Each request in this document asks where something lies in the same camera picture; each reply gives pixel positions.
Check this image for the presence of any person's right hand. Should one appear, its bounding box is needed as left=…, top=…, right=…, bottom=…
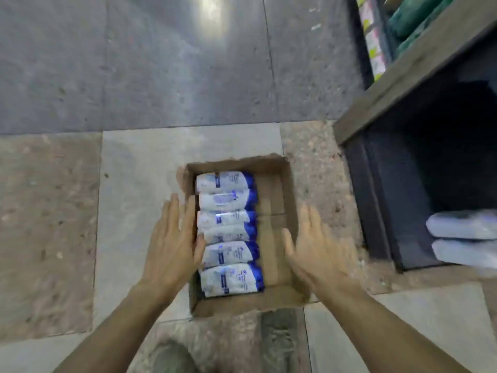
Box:
left=282, top=203, right=362, bottom=302

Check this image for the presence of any person's left hand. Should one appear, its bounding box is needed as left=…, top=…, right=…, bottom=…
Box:
left=142, top=193, right=206, bottom=296

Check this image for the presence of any person's right forearm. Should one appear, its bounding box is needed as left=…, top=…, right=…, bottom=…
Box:
left=316, top=281, right=473, bottom=373

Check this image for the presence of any person's left forearm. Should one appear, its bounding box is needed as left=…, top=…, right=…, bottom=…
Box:
left=54, top=281, right=184, bottom=373

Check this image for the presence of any brown cardboard box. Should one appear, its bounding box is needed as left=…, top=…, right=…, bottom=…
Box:
left=177, top=153, right=311, bottom=319

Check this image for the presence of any row of white shampoo bottles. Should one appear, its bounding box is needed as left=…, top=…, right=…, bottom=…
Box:
left=195, top=171, right=265, bottom=299

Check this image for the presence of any dark wooden shelf unit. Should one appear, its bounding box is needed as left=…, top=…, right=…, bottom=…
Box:
left=333, top=0, right=497, bottom=273

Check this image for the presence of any white plastic bottle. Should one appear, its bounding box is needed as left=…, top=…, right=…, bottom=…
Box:
left=431, top=238, right=497, bottom=269
left=426, top=209, right=497, bottom=241

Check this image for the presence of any row of colourful packets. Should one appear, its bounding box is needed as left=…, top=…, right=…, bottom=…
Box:
left=355, top=0, right=388, bottom=83

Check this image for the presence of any green packet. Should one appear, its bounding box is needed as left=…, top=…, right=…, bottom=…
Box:
left=388, top=0, right=447, bottom=40
left=396, top=0, right=461, bottom=55

